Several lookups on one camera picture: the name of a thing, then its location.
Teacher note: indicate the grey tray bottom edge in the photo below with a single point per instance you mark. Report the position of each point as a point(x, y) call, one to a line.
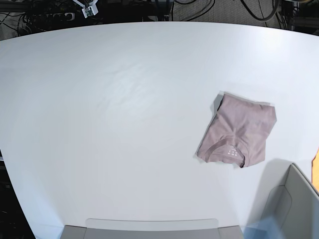
point(119, 229)

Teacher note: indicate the orange item right edge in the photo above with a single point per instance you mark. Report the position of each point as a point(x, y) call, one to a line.
point(315, 170)

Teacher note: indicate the grey cardboard box right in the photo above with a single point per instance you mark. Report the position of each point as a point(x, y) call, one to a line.
point(292, 209)

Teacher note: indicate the pink T-shirt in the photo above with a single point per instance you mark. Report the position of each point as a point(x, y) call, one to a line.
point(238, 132)

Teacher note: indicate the blue item bottom right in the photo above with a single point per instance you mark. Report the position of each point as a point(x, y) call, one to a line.
point(261, 227)

